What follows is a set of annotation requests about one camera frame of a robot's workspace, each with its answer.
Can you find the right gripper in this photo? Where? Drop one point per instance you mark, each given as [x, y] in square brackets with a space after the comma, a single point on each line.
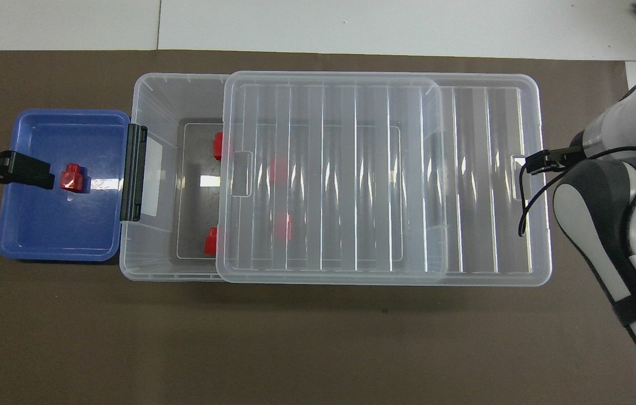
[577, 144]

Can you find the clear plastic box lid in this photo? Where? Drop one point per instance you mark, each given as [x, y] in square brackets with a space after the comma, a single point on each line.
[374, 180]

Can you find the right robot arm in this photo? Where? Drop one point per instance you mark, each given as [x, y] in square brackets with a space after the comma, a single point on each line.
[587, 219]

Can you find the red block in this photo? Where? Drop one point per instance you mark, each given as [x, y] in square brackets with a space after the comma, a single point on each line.
[75, 178]
[217, 146]
[279, 170]
[283, 228]
[211, 242]

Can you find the black box latch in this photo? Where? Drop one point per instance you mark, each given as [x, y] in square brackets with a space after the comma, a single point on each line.
[134, 174]

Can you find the clear plastic storage box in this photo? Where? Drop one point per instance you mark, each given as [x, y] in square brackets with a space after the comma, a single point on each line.
[160, 101]

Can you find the blue plastic tray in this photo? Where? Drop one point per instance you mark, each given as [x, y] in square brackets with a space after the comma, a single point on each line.
[42, 225]

